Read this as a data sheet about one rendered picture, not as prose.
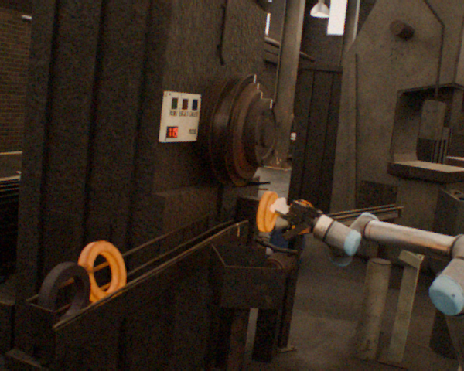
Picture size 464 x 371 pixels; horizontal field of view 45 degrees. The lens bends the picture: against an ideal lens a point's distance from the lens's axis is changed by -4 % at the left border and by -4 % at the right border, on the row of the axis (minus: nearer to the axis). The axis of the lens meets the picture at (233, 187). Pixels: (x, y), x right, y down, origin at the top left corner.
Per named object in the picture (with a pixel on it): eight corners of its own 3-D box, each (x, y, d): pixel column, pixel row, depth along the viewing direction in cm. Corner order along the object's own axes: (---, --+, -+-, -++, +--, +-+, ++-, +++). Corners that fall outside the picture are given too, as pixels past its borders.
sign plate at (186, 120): (158, 141, 204) (163, 90, 201) (192, 140, 228) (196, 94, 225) (164, 142, 203) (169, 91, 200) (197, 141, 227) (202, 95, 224)
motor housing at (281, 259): (246, 359, 275) (259, 255, 267) (261, 345, 296) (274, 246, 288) (271, 367, 271) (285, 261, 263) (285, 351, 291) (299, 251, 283)
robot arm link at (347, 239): (350, 261, 212) (353, 250, 203) (321, 246, 216) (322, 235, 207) (361, 241, 215) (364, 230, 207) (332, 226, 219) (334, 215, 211)
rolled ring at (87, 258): (108, 316, 164) (100, 317, 165) (134, 275, 179) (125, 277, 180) (76, 267, 156) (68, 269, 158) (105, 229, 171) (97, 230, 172)
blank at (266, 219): (257, 195, 214) (266, 196, 212) (272, 187, 228) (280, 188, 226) (254, 235, 217) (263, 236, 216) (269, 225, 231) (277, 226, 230)
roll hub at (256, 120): (240, 167, 228) (248, 96, 224) (264, 163, 254) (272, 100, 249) (254, 168, 226) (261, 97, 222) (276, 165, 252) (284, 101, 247)
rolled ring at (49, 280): (90, 255, 154) (81, 253, 155) (45, 278, 138) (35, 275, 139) (92, 315, 159) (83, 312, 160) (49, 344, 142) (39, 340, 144)
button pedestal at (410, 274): (376, 364, 285) (397, 248, 275) (383, 348, 306) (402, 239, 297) (407, 372, 278) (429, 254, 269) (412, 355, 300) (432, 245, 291)
